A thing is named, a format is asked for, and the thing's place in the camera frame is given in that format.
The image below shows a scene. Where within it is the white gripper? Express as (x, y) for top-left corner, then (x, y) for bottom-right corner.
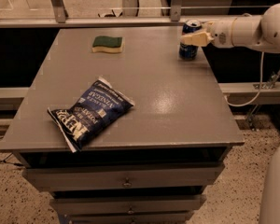
(180, 17), (236, 48)

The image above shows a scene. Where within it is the blue pepsi can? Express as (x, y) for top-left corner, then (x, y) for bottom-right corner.
(179, 20), (202, 60)

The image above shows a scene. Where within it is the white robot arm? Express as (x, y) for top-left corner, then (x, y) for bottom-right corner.
(181, 4), (280, 224)

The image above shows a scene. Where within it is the blue chip bag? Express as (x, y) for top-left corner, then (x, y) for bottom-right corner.
(48, 77), (134, 153)

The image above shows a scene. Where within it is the green yellow sponge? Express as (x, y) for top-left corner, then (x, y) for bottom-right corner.
(92, 35), (123, 53)

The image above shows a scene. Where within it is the grey drawer cabinet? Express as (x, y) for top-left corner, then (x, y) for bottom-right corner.
(0, 25), (245, 224)

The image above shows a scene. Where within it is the grey metal railing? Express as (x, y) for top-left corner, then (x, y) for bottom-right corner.
(0, 0), (280, 29)

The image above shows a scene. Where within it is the top grey drawer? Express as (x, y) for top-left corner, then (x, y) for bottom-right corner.
(22, 162), (224, 192)

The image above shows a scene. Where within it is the grey drawer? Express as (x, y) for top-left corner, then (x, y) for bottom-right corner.
(50, 195), (206, 215)
(70, 211), (193, 224)
(22, 162), (224, 192)

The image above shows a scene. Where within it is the bottom grey drawer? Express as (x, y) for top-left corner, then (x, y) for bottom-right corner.
(70, 211), (193, 224)

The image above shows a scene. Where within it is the middle grey drawer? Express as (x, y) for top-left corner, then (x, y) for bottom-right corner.
(50, 195), (206, 215)

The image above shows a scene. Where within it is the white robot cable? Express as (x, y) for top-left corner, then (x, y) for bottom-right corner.
(223, 12), (266, 108)

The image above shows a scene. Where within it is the black floor cable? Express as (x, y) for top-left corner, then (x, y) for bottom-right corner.
(0, 135), (25, 168)

